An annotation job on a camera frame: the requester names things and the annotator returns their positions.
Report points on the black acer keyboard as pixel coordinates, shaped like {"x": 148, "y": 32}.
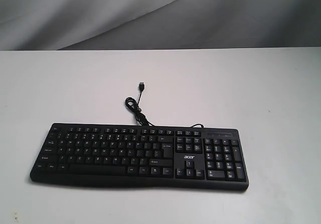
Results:
{"x": 141, "y": 156}

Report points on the grey backdrop cloth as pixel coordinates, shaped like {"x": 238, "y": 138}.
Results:
{"x": 158, "y": 24}

